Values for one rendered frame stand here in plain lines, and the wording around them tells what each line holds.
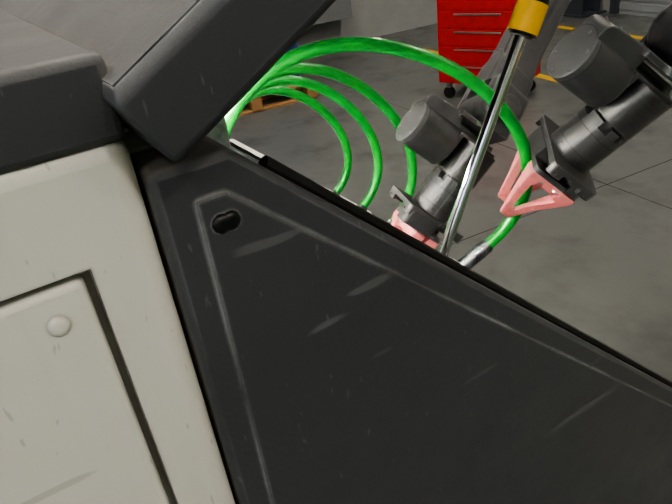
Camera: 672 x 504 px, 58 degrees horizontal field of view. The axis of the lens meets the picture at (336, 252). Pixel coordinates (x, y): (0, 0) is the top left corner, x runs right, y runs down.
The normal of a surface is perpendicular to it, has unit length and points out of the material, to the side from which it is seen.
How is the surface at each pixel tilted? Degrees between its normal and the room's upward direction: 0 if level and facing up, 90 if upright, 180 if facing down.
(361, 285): 90
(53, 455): 90
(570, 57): 50
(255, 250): 90
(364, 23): 90
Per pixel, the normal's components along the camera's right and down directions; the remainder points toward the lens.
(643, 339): -0.11, -0.86
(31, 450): 0.54, 0.36
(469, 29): -0.61, 0.46
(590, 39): -0.82, -0.39
